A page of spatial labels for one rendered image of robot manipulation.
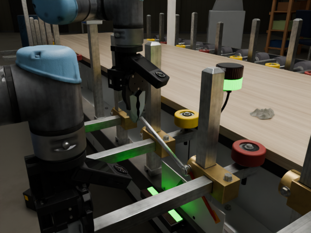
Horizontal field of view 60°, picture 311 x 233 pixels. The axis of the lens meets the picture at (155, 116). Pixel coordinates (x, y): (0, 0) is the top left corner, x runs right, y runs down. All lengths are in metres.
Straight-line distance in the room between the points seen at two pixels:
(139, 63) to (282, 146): 0.41
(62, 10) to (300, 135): 0.66
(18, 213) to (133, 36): 1.57
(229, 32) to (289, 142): 6.08
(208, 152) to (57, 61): 0.41
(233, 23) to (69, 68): 6.47
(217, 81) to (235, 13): 6.20
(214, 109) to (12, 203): 1.73
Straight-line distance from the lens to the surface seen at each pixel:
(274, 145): 0.75
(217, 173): 0.65
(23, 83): 0.36
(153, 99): 0.80
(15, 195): 2.18
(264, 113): 0.92
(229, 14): 6.75
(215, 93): 0.59
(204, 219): 0.72
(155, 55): 0.77
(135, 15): 0.68
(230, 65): 0.61
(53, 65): 0.35
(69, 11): 0.58
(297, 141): 0.80
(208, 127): 0.61
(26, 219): 1.95
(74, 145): 0.40
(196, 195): 0.62
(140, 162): 0.99
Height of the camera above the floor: 1.23
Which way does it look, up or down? 23 degrees down
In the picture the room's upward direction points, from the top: straight up
